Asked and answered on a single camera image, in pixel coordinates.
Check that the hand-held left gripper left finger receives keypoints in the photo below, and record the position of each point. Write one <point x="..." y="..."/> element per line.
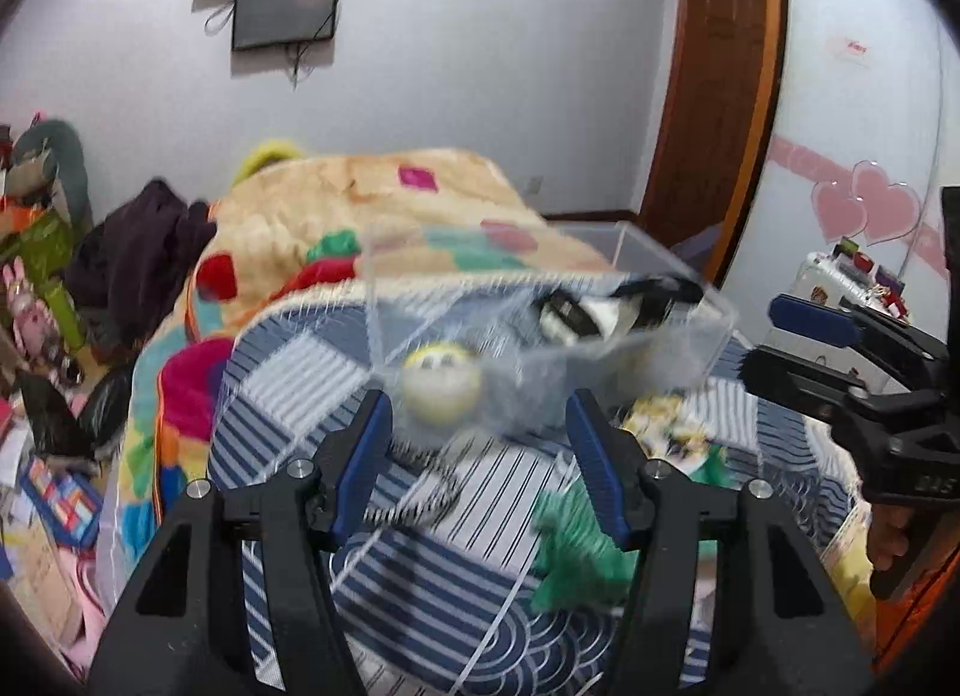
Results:
<point x="367" y="457"/>

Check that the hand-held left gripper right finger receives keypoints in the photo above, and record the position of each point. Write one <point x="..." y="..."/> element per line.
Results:
<point x="592" y="457"/>

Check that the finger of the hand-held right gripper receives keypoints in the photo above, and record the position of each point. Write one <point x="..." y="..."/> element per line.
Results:
<point x="814" y="317"/>
<point x="799" y="377"/>

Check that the green plush toy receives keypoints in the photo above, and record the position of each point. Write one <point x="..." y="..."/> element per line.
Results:
<point x="581" y="553"/>

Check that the round yellow white plush toy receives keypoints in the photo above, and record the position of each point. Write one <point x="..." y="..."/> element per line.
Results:
<point x="439" y="385"/>

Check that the clear plastic box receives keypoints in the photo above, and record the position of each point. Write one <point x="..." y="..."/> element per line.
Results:
<point x="652" y="358"/>

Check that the black white plush toy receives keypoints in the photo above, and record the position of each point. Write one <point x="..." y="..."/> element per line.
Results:
<point x="592" y="313"/>

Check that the person's right hand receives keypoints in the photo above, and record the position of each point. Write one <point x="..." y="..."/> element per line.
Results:
<point x="886" y="538"/>

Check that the white case with stickers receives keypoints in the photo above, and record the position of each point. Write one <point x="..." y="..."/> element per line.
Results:
<point x="840" y="283"/>

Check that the blue white striped quilt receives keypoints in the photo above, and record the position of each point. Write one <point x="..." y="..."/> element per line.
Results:
<point x="442" y="591"/>

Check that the brown wooden door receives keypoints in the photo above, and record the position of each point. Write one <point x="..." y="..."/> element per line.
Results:
<point x="712" y="88"/>

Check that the colourful patchwork blanket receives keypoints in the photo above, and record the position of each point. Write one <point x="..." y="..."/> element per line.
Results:
<point x="315" y="208"/>

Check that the black plastic bag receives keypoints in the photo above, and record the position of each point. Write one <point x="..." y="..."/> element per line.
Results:
<point x="67" y="415"/>

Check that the dark purple clothing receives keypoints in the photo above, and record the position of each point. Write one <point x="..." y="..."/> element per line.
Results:
<point x="135" y="253"/>

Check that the blue patterned box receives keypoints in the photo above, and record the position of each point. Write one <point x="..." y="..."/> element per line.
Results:
<point x="60" y="501"/>

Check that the pink doll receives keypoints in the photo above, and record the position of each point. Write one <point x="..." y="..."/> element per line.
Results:
<point x="26" y="310"/>

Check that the green cardboard box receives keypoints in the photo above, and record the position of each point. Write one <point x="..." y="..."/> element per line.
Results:
<point x="45" y="246"/>

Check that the grey plush toy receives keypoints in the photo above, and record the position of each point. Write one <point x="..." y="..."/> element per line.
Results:
<point x="52" y="148"/>

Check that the pink heart wall decal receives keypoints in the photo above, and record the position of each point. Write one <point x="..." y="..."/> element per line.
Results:
<point x="874" y="205"/>

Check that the red white wall sticker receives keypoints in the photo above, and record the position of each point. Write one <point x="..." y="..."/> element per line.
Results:
<point x="853" y="49"/>

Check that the white wall socket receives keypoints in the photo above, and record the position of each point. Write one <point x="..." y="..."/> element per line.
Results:
<point x="535" y="186"/>

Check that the grey wall panel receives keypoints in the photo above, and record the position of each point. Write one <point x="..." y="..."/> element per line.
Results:
<point x="285" y="10"/>

